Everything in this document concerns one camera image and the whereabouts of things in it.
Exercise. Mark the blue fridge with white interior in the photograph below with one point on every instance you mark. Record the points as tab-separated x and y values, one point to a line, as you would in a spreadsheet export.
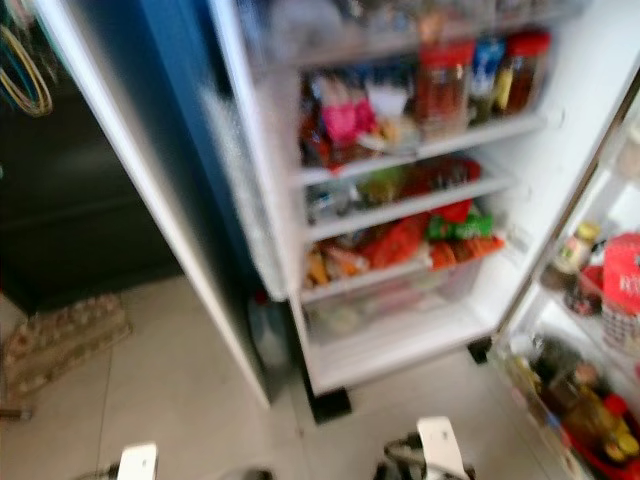
400	340

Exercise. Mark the white fridge door with shelves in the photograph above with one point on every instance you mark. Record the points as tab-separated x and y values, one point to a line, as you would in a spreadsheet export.
575	330

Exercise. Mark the clear large water bottle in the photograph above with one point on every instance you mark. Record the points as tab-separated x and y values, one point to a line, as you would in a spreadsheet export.
270	338

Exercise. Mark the pink food packet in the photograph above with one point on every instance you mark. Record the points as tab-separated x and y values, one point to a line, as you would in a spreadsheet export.
347	122

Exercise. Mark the red food packet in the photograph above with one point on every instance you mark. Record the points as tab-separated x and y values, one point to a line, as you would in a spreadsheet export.
393	242

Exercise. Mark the green food packet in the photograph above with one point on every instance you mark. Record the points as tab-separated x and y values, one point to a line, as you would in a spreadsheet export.
460	226

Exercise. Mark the red-lid glass jar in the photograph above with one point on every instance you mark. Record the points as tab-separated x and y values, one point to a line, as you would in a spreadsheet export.
445	88

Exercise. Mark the blue label bottle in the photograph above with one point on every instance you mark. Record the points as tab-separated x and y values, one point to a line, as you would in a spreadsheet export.
488	75

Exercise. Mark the red-cap brown sauce jar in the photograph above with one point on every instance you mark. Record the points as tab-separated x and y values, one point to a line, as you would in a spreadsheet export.
527	68

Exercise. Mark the dark sauce bottle yellow cap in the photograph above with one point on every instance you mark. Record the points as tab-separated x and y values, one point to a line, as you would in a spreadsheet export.
568	258

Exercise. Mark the red and white container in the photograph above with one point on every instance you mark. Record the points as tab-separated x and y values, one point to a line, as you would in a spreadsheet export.
623	290

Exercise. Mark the yellow oil bottle red cap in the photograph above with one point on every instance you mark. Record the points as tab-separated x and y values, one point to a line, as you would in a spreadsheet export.
597	425

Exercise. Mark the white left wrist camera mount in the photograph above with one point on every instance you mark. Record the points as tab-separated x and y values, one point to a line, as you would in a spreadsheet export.
137	463

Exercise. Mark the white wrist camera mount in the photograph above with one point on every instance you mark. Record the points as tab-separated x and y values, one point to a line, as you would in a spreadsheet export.
444	448
137	463

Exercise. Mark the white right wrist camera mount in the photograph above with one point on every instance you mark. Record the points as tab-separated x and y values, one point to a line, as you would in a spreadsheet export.
444	448

